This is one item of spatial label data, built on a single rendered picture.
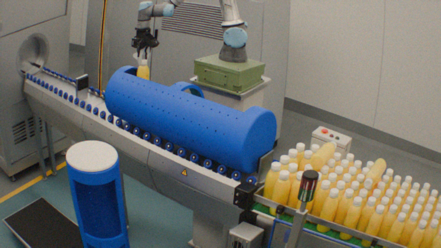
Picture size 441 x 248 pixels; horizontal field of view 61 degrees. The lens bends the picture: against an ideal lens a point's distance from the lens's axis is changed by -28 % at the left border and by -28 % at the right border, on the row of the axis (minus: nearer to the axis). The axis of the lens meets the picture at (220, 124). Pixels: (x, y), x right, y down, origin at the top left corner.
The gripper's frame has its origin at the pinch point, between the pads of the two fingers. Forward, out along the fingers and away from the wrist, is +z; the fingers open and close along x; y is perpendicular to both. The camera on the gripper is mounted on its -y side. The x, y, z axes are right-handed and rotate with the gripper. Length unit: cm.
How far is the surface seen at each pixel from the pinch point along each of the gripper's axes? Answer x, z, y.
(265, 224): 29, 39, -97
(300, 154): -1, 20, -93
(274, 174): 21, 20, -93
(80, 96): 8, 31, 53
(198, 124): 19, 12, -53
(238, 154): 21, 17, -75
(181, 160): 18, 34, -43
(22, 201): 54, 126, 110
